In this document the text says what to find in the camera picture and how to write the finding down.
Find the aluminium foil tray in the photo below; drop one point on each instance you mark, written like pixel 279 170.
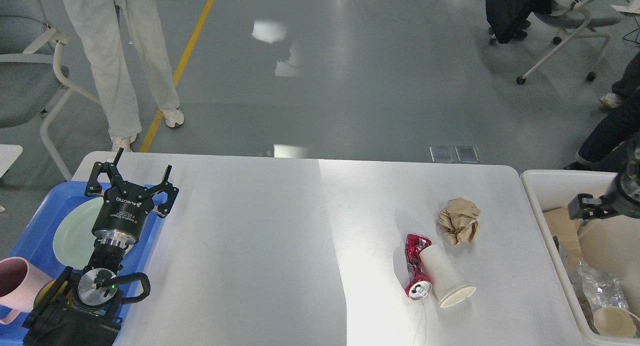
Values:
pixel 594 289

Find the right metal floor plate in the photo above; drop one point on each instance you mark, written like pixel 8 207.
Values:
pixel 467 155

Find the metal floor plate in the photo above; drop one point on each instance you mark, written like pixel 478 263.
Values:
pixel 441 154
pixel 467 155

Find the chair with black jacket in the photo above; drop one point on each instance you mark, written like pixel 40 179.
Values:
pixel 572 19

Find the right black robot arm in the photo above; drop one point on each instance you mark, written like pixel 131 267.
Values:
pixel 633 159

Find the green plate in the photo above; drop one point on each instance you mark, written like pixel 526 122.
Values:
pixel 74 239

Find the person in light trousers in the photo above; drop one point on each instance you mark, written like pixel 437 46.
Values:
pixel 97 25

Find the brown paper bag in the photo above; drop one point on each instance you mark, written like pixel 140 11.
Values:
pixel 565 230

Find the person in dark trousers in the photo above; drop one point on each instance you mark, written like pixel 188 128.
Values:
pixel 624 88

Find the brown paper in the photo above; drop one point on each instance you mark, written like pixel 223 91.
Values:
pixel 460 221

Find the grey office chair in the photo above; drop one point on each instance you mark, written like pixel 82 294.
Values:
pixel 33 80

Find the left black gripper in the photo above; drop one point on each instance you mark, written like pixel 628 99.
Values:
pixel 121 216

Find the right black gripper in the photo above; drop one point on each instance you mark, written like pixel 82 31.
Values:
pixel 622 197

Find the person in black trousers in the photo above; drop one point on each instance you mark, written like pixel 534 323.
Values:
pixel 618 126

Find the white plastic bin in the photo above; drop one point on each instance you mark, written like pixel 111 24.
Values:
pixel 611 245

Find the white side table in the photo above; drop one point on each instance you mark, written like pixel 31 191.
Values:
pixel 9 153

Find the blue-grey HOME mug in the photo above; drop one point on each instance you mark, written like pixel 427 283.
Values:
pixel 53 285

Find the left metal floor plate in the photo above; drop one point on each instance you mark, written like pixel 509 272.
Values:
pixel 441 154

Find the pink ribbed mug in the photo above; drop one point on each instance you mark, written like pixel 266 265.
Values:
pixel 20 284

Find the red crumpled wrapper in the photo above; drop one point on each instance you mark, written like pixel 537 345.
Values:
pixel 420 284

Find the white paper cup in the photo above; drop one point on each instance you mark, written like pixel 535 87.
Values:
pixel 449 285
pixel 616 322

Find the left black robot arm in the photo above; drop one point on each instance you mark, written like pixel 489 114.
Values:
pixel 81 308

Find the blue plastic tray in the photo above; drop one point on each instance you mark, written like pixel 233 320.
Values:
pixel 36 246

